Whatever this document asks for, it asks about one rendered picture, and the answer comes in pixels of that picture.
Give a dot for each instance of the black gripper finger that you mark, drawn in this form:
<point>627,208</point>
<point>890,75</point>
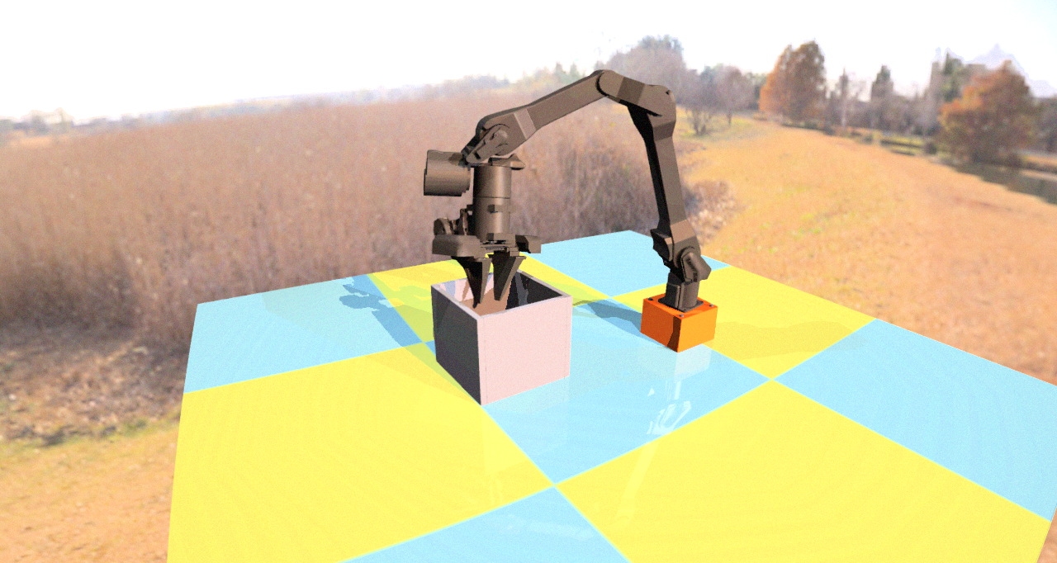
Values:
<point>477,271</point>
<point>504,268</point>

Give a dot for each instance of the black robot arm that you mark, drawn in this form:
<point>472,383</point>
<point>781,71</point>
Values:
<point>652,110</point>

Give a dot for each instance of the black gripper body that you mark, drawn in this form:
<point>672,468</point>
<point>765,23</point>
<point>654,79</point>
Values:
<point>490,222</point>

